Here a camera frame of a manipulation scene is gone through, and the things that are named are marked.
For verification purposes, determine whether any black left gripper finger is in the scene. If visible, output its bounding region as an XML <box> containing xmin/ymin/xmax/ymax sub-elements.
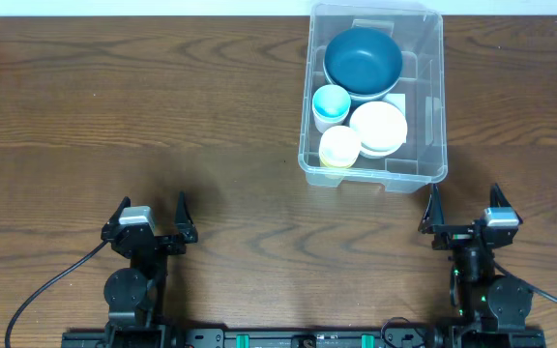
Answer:
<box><xmin>174</xmin><ymin>191</ymin><xmax>195</xmax><ymax>237</ymax></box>
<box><xmin>103</xmin><ymin>196</ymin><xmax>131</xmax><ymax>230</ymax></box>

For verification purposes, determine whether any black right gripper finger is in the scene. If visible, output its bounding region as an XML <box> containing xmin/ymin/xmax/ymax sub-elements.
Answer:
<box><xmin>489</xmin><ymin>183</ymin><xmax>514</xmax><ymax>211</ymax></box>
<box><xmin>419</xmin><ymin>184</ymin><xmax>444</xmax><ymax>232</ymax></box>

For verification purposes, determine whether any white small bowl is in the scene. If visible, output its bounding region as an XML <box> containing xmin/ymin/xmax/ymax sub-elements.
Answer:
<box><xmin>349</xmin><ymin>101</ymin><xmax>408</xmax><ymax>152</ymax></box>

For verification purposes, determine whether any yellow cup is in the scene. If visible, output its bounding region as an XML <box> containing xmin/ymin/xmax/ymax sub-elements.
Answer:
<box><xmin>319</xmin><ymin>151</ymin><xmax>359</xmax><ymax>168</ymax></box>
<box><xmin>320</xmin><ymin>156</ymin><xmax>353</xmax><ymax>180</ymax></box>

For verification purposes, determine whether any white mint plastic cup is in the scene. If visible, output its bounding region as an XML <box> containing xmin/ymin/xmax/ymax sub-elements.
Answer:
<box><xmin>319</xmin><ymin>126</ymin><xmax>362</xmax><ymax>154</ymax></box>

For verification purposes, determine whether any dark blue large bowl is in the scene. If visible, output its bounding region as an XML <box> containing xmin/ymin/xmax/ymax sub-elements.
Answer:
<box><xmin>348</xmin><ymin>92</ymin><xmax>386</xmax><ymax>108</ymax></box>
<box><xmin>323</xmin><ymin>27</ymin><xmax>403</xmax><ymax>95</ymax></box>

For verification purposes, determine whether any pink plastic cup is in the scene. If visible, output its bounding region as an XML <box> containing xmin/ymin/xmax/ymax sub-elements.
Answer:
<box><xmin>313</xmin><ymin>113</ymin><xmax>346</xmax><ymax>133</ymax></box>

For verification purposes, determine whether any light blue plastic cup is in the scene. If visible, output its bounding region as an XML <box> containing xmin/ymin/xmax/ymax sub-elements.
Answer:
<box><xmin>312</xmin><ymin>84</ymin><xmax>351</xmax><ymax>122</ymax></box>

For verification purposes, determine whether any beige large bowl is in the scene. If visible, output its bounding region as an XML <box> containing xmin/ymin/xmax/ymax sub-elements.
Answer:
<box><xmin>323</xmin><ymin>65</ymin><xmax>399</xmax><ymax>102</ymax></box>

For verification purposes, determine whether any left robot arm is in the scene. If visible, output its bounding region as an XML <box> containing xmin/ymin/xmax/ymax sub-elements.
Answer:
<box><xmin>101</xmin><ymin>192</ymin><xmax>198</xmax><ymax>329</ymax></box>

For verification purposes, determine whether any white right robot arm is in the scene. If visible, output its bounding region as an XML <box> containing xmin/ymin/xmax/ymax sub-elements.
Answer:
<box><xmin>419</xmin><ymin>185</ymin><xmax>533</xmax><ymax>334</ymax></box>

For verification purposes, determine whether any clear plastic storage bin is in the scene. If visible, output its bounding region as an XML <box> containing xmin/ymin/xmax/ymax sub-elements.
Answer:
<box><xmin>298</xmin><ymin>1</ymin><xmax>448</xmax><ymax>193</ymax></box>

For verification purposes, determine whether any white label in bin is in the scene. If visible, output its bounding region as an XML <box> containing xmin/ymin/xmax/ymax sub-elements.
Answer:
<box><xmin>383</xmin><ymin>93</ymin><xmax>406</xmax><ymax>115</ymax></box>

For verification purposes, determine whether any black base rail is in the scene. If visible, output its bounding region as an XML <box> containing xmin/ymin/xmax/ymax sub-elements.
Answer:
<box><xmin>61</xmin><ymin>325</ymin><xmax>546</xmax><ymax>348</ymax></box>

